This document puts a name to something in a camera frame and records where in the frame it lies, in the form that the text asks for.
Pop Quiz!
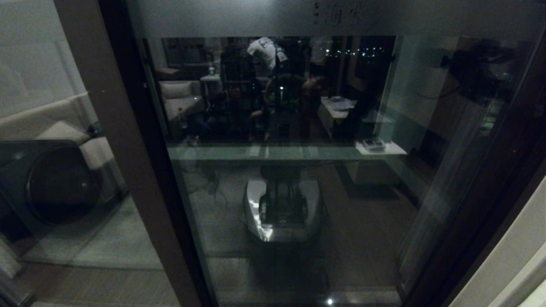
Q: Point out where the grey floor rug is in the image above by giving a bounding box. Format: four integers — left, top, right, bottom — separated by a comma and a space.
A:
21, 194, 165, 272

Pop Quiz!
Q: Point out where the brown framed fixed glass door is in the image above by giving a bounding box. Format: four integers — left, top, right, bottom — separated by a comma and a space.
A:
0, 0, 209, 307

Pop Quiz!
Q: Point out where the brown framed sliding glass door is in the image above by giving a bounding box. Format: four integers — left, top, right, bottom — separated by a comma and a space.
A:
124, 0, 546, 307

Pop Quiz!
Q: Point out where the dark brown door jamb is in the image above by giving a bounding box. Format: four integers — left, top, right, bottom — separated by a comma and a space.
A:
431, 145, 546, 307

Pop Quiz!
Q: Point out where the grey and beige sofa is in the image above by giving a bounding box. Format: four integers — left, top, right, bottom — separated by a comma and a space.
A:
0, 93, 128, 209

